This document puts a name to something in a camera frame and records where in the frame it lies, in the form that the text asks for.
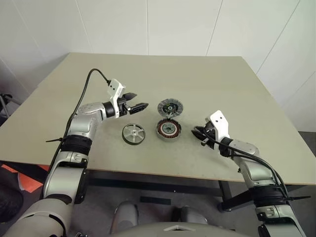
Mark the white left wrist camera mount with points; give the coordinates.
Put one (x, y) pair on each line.
(114, 86)

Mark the black floor tape strip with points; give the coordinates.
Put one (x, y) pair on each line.
(155, 200)

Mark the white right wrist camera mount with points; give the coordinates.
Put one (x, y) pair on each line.
(219, 123)

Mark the black metal chair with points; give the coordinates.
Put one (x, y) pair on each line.
(5, 97)

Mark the silver spoked rotor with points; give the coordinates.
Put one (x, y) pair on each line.
(133, 133)

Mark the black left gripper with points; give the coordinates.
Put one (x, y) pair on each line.
(123, 108)

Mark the beige table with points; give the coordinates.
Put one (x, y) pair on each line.
(172, 74)

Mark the black round object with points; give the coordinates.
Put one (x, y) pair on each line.
(10, 202)

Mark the grey robot torso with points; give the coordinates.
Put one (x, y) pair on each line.
(172, 233)

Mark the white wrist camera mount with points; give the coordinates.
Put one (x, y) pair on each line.
(219, 123)
(114, 86)

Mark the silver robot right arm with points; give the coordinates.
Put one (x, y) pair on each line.
(247, 148)

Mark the grey motor housing lid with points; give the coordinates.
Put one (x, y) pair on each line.
(163, 106)

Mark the orange sheet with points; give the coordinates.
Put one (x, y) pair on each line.
(27, 182)

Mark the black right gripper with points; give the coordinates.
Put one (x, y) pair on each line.
(211, 138)

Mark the black table frame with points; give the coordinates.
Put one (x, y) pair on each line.
(237, 201)

